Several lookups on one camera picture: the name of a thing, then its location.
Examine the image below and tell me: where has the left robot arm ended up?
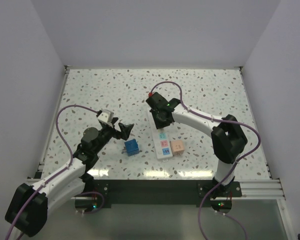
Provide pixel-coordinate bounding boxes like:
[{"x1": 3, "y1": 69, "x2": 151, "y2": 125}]
[{"x1": 4, "y1": 123, "x2": 134, "y2": 239}]

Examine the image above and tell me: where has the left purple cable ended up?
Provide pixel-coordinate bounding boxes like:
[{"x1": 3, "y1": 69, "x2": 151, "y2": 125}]
[{"x1": 4, "y1": 104, "x2": 106, "y2": 240}]

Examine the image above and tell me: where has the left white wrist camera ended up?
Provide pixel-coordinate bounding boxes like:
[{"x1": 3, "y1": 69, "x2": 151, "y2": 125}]
[{"x1": 97, "y1": 109, "x2": 114, "y2": 126}]

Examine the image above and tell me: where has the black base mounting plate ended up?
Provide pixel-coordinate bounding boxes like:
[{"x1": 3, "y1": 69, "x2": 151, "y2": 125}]
[{"x1": 73, "y1": 179, "x2": 243, "y2": 212}]

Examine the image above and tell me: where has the purple cable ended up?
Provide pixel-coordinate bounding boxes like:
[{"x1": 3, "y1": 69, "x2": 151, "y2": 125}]
[
  {"x1": 148, "y1": 81, "x2": 262, "y2": 240},
  {"x1": 4, "y1": 104, "x2": 106, "y2": 240}
]

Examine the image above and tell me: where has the blue cube socket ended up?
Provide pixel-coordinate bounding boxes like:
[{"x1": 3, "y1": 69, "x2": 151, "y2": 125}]
[{"x1": 122, "y1": 138, "x2": 140, "y2": 157}]

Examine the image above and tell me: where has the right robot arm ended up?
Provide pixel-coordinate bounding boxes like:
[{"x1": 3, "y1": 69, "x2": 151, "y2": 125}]
[{"x1": 145, "y1": 92, "x2": 248, "y2": 197}]

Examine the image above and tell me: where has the pink cube socket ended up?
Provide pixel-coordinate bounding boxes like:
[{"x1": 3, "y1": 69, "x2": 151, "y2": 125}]
[{"x1": 170, "y1": 139, "x2": 185, "y2": 156}]

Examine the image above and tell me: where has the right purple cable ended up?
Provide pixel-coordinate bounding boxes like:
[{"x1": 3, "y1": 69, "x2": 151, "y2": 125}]
[{"x1": 148, "y1": 81, "x2": 262, "y2": 240}]

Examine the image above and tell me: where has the white power strip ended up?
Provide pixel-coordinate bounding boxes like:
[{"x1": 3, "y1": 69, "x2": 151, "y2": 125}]
[{"x1": 147, "y1": 110, "x2": 173, "y2": 162}]

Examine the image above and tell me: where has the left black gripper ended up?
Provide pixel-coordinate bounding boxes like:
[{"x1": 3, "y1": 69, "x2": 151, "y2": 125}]
[{"x1": 93, "y1": 117, "x2": 133, "y2": 154}]

